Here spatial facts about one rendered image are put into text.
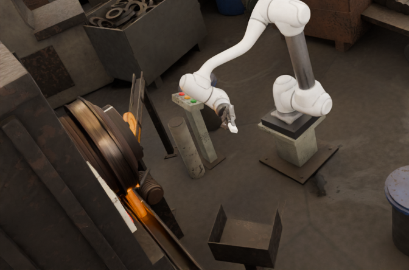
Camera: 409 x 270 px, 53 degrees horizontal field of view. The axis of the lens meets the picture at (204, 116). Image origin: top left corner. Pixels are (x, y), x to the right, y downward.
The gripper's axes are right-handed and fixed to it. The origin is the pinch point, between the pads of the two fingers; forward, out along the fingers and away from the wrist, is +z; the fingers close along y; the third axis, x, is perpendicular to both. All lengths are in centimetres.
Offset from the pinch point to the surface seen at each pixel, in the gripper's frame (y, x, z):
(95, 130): 4, 61, 23
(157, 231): 54, 23, 15
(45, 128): -16, 75, 64
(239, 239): 39, -10, 30
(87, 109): 0, 66, 14
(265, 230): 32.8, -20.4, 29.8
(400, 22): -65, -157, -134
